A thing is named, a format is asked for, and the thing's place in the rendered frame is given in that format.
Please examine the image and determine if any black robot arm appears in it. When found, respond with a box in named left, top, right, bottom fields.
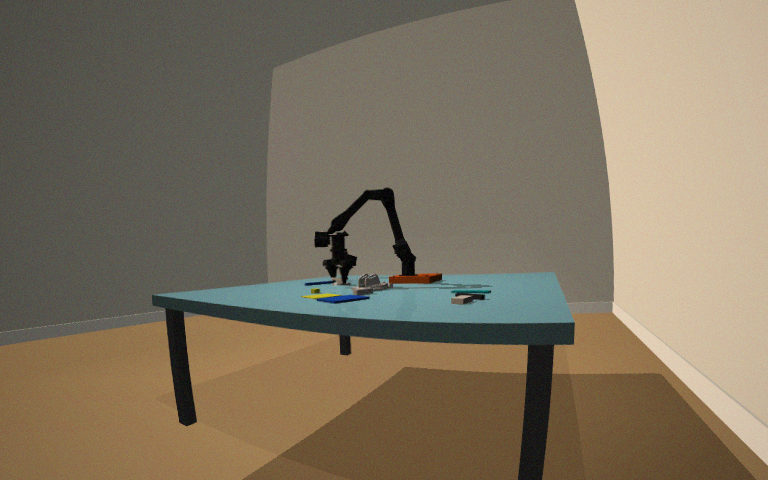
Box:
left=314, top=187, right=418, bottom=276

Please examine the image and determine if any blue rectangular plate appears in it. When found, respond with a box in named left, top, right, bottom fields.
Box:
left=317, top=295, right=369, bottom=304

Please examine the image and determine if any yellow rectangular plate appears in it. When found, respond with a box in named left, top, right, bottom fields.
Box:
left=301, top=294, right=343, bottom=299

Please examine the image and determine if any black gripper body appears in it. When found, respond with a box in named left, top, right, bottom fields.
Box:
left=323, top=247, right=356, bottom=267

